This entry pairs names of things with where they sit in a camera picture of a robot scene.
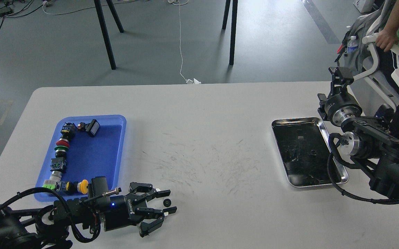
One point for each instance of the black stand leg right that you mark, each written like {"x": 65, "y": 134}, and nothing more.
{"x": 234, "y": 16}

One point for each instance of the red push button switch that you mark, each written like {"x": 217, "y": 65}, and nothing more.
{"x": 63, "y": 142}

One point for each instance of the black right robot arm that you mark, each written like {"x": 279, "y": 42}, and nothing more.
{"x": 364, "y": 144}

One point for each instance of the green block silver switch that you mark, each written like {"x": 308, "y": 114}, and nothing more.
{"x": 54, "y": 182}

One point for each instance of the blue plastic tray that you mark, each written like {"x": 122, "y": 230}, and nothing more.
{"x": 89, "y": 157}

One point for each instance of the silver metal tray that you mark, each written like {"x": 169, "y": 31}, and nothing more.
{"x": 295, "y": 137}

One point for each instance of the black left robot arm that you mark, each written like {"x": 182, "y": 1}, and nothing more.
{"x": 52, "y": 224}

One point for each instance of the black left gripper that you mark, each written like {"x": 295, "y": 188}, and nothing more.
{"x": 121, "y": 211}

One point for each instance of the clear water bottle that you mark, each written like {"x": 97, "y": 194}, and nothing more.
{"x": 352, "y": 44}

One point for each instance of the white chair frame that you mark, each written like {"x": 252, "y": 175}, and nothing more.
{"x": 370, "y": 85}

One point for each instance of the green push button switch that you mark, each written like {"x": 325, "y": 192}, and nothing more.
{"x": 61, "y": 149}

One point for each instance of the black stand leg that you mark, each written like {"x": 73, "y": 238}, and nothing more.
{"x": 234, "y": 16}
{"x": 104, "y": 31}

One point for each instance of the person's hand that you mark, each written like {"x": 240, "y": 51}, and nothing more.
{"x": 386, "y": 39}

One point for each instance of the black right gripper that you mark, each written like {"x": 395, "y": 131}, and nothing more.
{"x": 338, "y": 108}

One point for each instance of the black stand leg left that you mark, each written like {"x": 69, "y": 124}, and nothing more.
{"x": 104, "y": 31}

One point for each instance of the yellow mushroom push button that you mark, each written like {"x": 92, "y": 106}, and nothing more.
{"x": 77, "y": 187}

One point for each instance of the black blue switch block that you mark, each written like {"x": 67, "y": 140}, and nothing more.
{"x": 68, "y": 130}

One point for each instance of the grey backpack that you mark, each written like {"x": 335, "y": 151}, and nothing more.
{"x": 364, "y": 25}

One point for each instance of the black square push button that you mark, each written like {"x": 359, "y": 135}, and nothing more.
{"x": 92, "y": 128}

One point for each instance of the black switch contact block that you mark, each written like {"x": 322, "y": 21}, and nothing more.
{"x": 58, "y": 164}

